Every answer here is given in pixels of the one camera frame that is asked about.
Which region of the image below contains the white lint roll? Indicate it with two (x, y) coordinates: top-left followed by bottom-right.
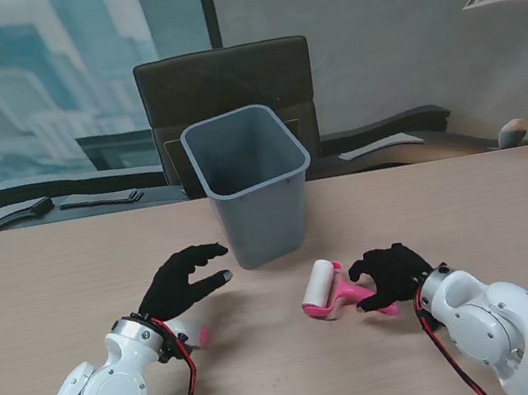
(296, 256), (342, 324)

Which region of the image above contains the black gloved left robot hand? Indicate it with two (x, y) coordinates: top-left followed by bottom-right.
(129, 239), (241, 330)

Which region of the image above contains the small black block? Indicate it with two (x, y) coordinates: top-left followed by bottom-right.
(28, 195), (55, 217)

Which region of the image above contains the grey rounded object brown top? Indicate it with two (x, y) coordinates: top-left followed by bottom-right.
(494, 116), (528, 150)

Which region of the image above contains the grey plastic waste bin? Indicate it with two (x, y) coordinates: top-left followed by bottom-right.
(175, 95), (329, 279)

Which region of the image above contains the dark brown office chair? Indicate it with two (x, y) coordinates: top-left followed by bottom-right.
(131, 32), (330, 207)

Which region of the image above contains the light grey sheet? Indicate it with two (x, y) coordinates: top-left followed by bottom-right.
(335, 128), (427, 164)

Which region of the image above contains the red black left arm cable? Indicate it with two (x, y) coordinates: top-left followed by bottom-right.
(66, 316), (202, 395)

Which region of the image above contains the dark grey back table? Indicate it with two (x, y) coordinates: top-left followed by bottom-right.
(0, 110), (528, 233)

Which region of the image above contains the red black right arm cable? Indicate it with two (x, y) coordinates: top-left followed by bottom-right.
(411, 281), (494, 395)

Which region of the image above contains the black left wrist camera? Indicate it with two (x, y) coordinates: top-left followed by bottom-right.
(153, 329), (190, 364)

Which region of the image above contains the white refill roll pink end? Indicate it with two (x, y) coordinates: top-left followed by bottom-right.
(170, 312), (214, 353)

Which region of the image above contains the dark grey sheet stack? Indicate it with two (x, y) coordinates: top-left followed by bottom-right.
(57, 186), (147, 215)

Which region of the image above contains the black curved board stack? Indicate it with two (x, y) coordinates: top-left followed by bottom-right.
(315, 101), (455, 157)
(0, 154), (168, 213)

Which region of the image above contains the red black arm cable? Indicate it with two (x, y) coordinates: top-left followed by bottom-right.
(66, 316), (202, 395)
(411, 281), (494, 395)

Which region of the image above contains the black vertical window frame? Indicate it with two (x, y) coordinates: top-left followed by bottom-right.
(200, 0), (224, 51)

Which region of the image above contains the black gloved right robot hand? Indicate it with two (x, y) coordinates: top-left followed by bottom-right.
(344, 238), (440, 319)

